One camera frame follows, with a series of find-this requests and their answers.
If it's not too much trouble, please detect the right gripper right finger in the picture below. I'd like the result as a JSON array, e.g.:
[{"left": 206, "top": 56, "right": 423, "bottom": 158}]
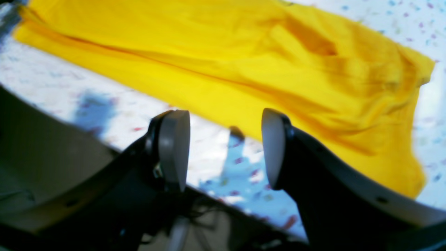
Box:
[{"left": 261, "top": 108, "right": 446, "bottom": 251}]

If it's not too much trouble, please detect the yellow T-shirt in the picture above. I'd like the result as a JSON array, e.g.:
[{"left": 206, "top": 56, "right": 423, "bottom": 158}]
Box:
[{"left": 13, "top": 0, "right": 435, "bottom": 198}]

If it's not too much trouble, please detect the speckled white tablecloth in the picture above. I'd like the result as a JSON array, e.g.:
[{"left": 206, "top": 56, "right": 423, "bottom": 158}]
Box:
[{"left": 1, "top": 0, "right": 446, "bottom": 239}]

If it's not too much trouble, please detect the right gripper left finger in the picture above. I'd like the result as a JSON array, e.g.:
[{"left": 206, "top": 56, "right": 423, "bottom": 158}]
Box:
[{"left": 1, "top": 110, "right": 191, "bottom": 238}]

